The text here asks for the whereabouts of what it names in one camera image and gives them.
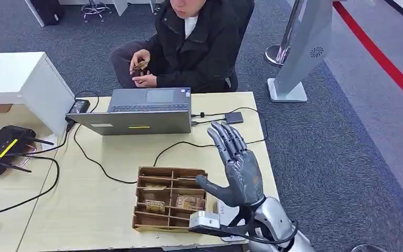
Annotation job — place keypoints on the small dark usb hub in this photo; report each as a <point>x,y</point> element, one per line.
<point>234,118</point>

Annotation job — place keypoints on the person's left hand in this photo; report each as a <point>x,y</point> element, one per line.
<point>147,81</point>

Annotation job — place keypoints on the chrome stool base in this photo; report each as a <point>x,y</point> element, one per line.
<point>95,7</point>

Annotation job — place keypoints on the wooden compartment card box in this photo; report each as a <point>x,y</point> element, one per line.
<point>153,226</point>

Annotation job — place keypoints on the black power adapter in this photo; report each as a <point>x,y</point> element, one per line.
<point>79,106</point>

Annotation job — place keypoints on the chrome stanchion post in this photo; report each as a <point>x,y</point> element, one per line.
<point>277,54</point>

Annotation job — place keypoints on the small stack of cards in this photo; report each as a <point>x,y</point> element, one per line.
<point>140,65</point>

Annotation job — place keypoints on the white card reader device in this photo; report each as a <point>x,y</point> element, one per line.
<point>226,213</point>

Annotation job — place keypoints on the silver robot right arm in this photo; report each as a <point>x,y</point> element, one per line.
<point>274,219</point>

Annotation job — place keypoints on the white cabinet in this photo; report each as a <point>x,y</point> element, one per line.
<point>31,87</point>

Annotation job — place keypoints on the grey laptop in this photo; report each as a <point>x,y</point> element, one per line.
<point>135,123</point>

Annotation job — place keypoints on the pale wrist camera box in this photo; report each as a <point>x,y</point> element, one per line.
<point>203,219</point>

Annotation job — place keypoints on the white kiosk stand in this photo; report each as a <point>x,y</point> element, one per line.
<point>302,52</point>

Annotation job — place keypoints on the person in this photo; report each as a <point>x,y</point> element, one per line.
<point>201,52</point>

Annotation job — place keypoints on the person's right hand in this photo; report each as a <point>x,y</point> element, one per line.
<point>139,56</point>

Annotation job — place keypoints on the pale edged card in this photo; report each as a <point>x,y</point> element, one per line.
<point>154,187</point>

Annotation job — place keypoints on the brown printed card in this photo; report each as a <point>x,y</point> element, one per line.
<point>189,202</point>

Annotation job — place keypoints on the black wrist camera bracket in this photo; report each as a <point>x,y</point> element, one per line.
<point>222,231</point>

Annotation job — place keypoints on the black router with antennas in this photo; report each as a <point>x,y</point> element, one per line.
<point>3,146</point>

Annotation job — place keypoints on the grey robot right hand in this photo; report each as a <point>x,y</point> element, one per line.
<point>243,177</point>

